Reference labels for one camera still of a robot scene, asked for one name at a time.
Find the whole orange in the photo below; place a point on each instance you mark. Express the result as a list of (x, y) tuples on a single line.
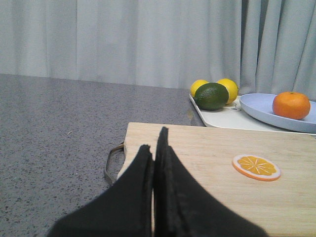
[(292, 105)]

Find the left yellow lemon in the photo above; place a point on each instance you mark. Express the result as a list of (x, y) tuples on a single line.
[(196, 85)]

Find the grey curtain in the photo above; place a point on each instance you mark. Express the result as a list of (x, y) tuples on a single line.
[(265, 46)]

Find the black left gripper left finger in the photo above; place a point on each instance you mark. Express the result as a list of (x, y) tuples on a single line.
[(123, 210)]

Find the wooden cutting board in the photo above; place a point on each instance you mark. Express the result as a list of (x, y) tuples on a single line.
[(285, 207)]

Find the orange slice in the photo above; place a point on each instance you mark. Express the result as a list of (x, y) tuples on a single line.
[(256, 167)]

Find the right yellow lemon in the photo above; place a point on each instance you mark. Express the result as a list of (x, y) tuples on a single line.
[(231, 87)]

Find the yellow lemon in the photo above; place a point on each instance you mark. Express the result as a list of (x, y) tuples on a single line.
[(196, 85), (231, 87)]

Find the metal cutting board handle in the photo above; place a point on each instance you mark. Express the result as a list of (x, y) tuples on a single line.
[(108, 176)]

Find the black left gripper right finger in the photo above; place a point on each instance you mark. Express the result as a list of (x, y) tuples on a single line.
[(183, 208)]

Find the blue plate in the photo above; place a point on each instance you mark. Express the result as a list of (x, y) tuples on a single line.
[(260, 107)]

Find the white tray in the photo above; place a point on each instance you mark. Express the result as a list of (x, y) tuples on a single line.
[(234, 117)]

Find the green lime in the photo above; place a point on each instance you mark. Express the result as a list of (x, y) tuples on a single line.
[(211, 96)]

